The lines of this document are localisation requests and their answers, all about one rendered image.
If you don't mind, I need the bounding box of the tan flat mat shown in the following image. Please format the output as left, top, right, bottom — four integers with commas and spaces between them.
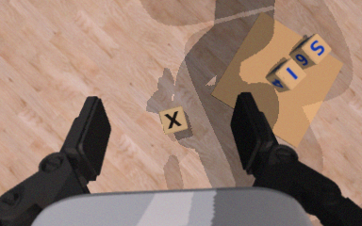
210, 11, 343, 148

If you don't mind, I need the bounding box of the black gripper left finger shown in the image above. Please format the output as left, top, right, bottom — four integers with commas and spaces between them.
0, 96, 111, 226

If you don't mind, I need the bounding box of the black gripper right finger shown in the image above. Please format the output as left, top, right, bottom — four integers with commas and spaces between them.
230, 92, 362, 226

